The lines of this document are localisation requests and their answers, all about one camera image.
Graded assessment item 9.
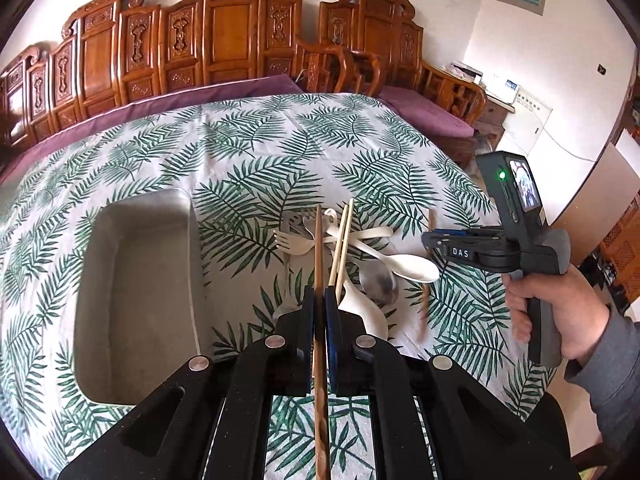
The long carved wooden bench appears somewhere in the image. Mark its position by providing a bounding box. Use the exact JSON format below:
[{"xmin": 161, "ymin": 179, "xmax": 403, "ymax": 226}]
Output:
[{"xmin": 1, "ymin": 0, "xmax": 354, "ymax": 154}]

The cream plastic spoon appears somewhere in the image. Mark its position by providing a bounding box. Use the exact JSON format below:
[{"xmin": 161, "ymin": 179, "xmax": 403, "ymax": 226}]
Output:
[{"xmin": 324, "ymin": 222, "xmax": 431, "ymax": 283}]

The metal spoon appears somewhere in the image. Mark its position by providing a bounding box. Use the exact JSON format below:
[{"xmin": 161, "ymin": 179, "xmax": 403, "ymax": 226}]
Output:
[{"xmin": 357, "ymin": 260, "xmax": 399, "ymax": 307}]

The carved wooden armchair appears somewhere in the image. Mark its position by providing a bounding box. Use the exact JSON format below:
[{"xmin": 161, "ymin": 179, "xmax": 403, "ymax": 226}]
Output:
[{"xmin": 318, "ymin": 0, "xmax": 487, "ymax": 168}]

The grey rectangular tray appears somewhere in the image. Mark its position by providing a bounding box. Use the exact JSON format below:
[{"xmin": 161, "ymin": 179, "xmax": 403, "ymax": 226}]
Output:
[{"xmin": 74, "ymin": 188, "xmax": 213, "ymax": 405}]

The cream rice paddle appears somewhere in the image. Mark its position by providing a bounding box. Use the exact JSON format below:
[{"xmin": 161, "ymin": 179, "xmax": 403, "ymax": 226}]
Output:
[{"xmin": 338, "ymin": 278, "xmax": 388, "ymax": 340}]

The person's right hand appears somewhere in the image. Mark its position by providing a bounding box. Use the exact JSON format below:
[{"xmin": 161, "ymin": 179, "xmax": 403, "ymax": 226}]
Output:
[{"xmin": 501, "ymin": 264, "xmax": 610, "ymax": 366}]

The purple armchair cushion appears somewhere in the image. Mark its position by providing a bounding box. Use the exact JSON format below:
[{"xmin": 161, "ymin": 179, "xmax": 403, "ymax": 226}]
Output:
[{"xmin": 378, "ymin": 86, "xmax": 474, "ymax": 139}]

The cream plastic fork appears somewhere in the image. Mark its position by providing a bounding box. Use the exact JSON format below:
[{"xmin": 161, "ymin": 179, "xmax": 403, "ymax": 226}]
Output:
[{"xmin": 272, "ymin": 224, "xmax": 395, "ymax": 257}]

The purple bench cushion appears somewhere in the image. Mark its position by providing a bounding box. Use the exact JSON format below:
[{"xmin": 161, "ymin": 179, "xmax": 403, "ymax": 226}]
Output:
[{"xmin": 1, "ymin": 75, "xmax": 303, "ymax": 184}]

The light bamboo chopstick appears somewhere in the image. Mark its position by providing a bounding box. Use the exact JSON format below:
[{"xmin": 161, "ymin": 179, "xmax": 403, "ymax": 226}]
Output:
[
  {"xmin": 329, "ymin": 200, "xmax": 352, "ymax": 292},
  {"xmin": 335, "ymin": 198, "xmax": 355, "ymax": 304}
]

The wooden side cabinet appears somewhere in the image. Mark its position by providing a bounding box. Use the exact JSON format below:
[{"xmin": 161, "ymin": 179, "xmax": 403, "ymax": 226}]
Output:
[{"xmin": 474, "ymin": 96, "xmax": 515, "ymax": 150}]

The grey right sleeve forearm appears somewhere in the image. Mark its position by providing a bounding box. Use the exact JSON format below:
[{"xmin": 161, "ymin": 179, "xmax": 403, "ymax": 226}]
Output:
[{"xmin": 564, "ymin": 311, "xmax": 639, "ymax": 456}]

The dark wooden chopstick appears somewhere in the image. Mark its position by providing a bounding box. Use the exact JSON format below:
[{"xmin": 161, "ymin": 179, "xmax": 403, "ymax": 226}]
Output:
[
  {"xmin": 421, "ymin": 209, "xmax": 439, "ymax": 320},
  {"xmin": 314, "ymin": 205, "xmax": 331, "ymax": 480}
]

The white wall board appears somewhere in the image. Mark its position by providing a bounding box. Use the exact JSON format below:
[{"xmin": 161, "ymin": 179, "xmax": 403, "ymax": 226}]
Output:
[{"xmin": 498, "ymin": 87, "xmax": 552, "ymax": 158}]

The palm leaf tablecloth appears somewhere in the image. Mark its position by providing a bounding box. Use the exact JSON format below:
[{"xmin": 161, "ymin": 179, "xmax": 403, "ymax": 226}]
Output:
[{"xmin": 1, "ymin": 94, "xmax": 555, "ymax": 479}]

